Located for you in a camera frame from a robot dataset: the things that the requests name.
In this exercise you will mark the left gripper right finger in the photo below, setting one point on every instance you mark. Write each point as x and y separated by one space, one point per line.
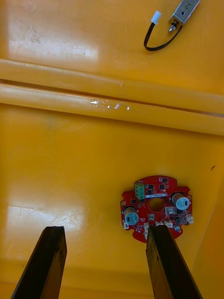
168 268

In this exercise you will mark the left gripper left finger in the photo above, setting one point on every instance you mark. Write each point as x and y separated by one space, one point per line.
44 268

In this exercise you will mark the round red circuit board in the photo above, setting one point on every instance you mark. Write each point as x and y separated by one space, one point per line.
158 187

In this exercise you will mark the yellow-orange plastic bin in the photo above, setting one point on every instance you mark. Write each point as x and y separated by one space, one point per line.
70 28
70 163

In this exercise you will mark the small metal solenoid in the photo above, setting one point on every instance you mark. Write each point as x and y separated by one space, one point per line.
184 11

